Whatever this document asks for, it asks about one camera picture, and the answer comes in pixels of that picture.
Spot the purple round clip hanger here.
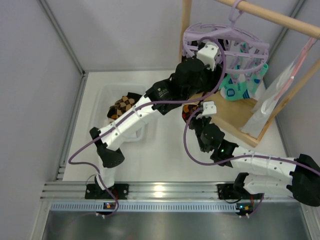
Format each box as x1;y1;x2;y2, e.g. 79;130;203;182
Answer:
182;6;269;82

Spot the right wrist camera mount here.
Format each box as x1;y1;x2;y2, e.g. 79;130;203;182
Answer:
200;101;217;118

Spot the perforated cable duct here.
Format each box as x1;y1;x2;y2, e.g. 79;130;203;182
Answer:
50;201;240;213

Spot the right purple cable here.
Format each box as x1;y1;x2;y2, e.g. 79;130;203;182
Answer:
183;106;320;218

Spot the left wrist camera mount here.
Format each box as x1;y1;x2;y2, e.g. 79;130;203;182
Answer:
196;41;219;72

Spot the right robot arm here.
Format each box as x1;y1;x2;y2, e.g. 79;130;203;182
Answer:
188;117;320;207

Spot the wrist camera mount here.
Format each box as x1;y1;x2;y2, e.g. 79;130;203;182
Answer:
196;41;219;72
200;101;217;118

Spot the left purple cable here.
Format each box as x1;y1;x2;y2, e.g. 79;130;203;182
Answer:
67;36;228;218

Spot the clear plastic bag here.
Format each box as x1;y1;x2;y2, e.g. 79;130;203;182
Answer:
240;37;317;138

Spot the purple cable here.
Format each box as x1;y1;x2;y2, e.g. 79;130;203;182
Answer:
183;106;320;218
67;36;228;218

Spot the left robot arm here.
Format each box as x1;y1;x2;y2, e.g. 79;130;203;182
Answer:
89;57;226;198

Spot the teal sock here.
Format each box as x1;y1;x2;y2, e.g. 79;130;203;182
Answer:
240;63;269;99
219;74;251;101

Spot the red orange argyle sock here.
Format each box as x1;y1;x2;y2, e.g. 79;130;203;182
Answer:
182;104;199;123

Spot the white plastic bin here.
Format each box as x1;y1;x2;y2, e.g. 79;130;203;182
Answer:
89;83;161;147

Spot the pile of socks in bin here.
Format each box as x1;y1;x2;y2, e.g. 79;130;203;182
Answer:
107;92;142;120

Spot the aluminium rail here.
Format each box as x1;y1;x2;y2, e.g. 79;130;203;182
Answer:
39;181;313;201

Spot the wooden hanger rack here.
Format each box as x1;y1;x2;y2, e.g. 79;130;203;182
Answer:
167;0;320;148

